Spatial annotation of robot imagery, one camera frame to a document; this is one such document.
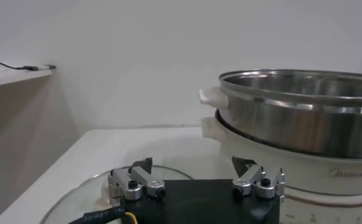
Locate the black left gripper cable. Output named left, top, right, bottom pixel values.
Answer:
left=68, top=206, right=139, bottom=224

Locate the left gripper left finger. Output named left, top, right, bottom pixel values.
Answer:
left=107, top=156, right=166, bottom=208

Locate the round glass pot lid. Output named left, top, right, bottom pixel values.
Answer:
left=40, top=165, right=195, bottom=224

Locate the black charging cable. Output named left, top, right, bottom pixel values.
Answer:
left=0, top=58, right=41, bottom=72

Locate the stainless steel steamer basket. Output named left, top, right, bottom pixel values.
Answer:
left=198, top=69, right=362, bottom=159

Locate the cream electric cooker base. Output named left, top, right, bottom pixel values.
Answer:
left=200, top=116, right=362, bottom=224

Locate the white side table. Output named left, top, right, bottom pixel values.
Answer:
left=0, top=56, right=57, bottom=89

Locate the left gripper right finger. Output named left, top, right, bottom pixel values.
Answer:
left=231, top=156, right=287, bottom=200

